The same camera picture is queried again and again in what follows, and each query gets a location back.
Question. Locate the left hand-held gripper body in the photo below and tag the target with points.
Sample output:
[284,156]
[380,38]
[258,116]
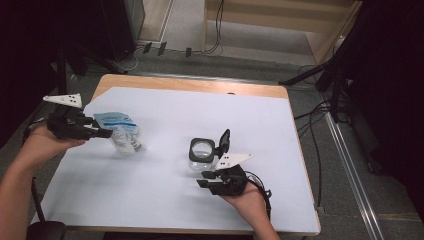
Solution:
[66,125]

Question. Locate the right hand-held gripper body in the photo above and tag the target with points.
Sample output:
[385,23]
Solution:
[230,181]

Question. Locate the white blue plastic bag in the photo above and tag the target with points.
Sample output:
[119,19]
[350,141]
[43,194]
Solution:
[121,133]

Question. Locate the clear jar with black lid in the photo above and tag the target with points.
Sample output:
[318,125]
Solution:
[201,151]

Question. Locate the person's right hand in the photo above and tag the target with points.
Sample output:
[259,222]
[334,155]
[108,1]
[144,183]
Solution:
[248,203]

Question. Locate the person's left hand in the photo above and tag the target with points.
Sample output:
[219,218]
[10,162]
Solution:
[43,146]

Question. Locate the white paper sheet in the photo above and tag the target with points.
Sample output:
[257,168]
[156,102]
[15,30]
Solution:
[166,200]

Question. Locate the black cabinet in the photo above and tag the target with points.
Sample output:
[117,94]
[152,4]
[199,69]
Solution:
[120,26]

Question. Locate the black rounded object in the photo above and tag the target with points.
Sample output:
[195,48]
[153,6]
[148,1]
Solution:
[46,231]

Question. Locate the black tripod stand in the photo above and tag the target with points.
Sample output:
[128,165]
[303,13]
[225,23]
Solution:
[333,70]

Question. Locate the light wooden shelf unit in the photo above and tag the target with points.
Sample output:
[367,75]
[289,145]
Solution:
[283,13]

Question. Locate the black curtain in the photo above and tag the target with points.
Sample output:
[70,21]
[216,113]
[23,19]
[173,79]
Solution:
[390,83]

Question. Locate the metal floor rail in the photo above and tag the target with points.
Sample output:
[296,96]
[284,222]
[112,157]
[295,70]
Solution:
[353,180]

